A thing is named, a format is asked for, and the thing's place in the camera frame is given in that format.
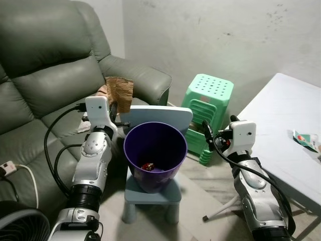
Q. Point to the green plastic stool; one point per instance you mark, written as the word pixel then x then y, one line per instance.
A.
pixel 208 88

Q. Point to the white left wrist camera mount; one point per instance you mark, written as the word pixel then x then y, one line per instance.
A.
pixel 98 113

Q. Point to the light blue table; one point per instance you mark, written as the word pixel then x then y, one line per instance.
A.
pixel 281 115

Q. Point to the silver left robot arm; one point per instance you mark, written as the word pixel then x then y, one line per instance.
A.
pixel 93 160

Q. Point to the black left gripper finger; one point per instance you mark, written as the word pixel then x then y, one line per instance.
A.
pixel 114 104
pixel 123 123

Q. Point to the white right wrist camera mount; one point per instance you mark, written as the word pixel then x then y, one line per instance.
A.
pixel 245 135

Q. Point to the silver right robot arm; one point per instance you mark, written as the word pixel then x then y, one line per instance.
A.
pixel 257 193

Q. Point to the pinkish cloth item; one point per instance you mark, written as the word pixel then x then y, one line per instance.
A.
pixel 102 91

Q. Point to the light blue small chair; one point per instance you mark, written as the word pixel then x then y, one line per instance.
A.
pixel 160 114

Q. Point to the purple plastic rubbish bin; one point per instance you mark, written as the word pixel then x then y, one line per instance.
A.
pixel 135 150

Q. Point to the green white snack packet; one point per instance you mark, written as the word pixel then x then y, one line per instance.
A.
pixel 306 140

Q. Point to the grey-green leather sofa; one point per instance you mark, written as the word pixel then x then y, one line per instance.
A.
pixel 45 55

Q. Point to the white power strip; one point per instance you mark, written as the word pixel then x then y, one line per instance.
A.
pixel 7 168

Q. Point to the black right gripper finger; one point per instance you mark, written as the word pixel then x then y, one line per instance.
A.
pixel 206 129

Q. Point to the red crumpled trash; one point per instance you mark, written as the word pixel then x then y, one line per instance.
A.
pixel 147 166

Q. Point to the black floor fan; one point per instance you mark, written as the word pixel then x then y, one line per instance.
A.
pixel 22 226

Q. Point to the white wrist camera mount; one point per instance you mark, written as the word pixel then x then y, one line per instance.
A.
pixel 245 135
pixel 98 113

